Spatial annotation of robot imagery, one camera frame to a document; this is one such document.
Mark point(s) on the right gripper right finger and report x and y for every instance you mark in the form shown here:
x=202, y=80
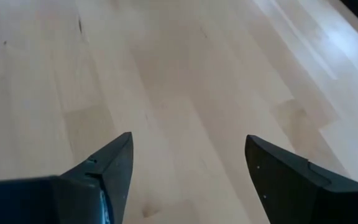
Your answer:
x=284, y=186

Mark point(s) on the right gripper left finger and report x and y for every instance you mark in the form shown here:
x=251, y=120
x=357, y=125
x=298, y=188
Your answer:
x=113, y=174

